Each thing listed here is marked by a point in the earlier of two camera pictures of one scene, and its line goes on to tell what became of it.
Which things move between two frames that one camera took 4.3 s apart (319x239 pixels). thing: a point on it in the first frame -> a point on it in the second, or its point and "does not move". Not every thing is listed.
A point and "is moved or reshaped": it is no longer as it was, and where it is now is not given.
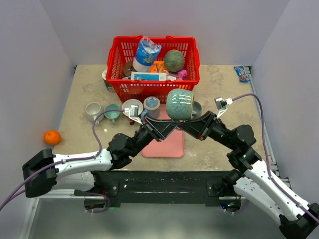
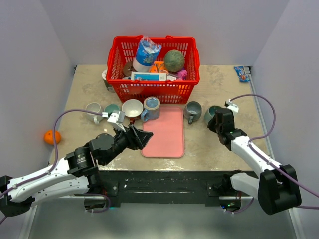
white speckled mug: x=92 y=110 does not move
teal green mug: x=180 y=104 is moved or reshaped
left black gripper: x=159 y=129 -> x=142 y=137
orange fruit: x=52 y=137 does not move
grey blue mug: x=197 y=110 does not move
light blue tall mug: x=152 y=105 does not move
